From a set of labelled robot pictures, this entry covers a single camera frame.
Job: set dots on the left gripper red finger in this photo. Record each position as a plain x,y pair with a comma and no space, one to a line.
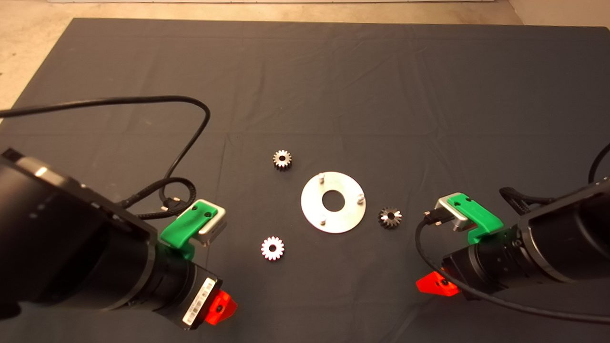
223,307

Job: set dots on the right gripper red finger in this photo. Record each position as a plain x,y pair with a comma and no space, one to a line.
434,285

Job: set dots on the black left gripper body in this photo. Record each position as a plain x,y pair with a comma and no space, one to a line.
183,290

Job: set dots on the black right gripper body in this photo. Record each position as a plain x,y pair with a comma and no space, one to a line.
486,267

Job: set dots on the white bevel gear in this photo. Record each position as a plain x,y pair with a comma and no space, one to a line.
272,256

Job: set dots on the small steel planetary gear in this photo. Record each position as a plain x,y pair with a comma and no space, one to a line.
277,163
385,220

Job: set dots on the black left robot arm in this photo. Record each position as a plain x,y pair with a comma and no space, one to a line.
71,238

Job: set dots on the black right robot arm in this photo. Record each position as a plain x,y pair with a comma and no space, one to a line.
567,233

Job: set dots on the round metal carrier plate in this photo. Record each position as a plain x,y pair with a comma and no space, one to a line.
314,209

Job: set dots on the dark grey table cloth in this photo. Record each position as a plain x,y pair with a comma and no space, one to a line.
305,85

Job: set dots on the silver right camera box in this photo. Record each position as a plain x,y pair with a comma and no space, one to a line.
457,221

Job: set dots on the silver camera box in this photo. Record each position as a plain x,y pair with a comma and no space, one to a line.
215,229
457,221

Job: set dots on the green right camera mount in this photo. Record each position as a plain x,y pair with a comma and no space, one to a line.
476,209

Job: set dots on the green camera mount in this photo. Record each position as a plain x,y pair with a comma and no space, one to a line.
476,209
186,226

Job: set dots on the green left camera mount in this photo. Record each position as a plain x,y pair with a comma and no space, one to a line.
186,226

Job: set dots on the silver left camera box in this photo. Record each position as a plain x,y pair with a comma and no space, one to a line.
215,229

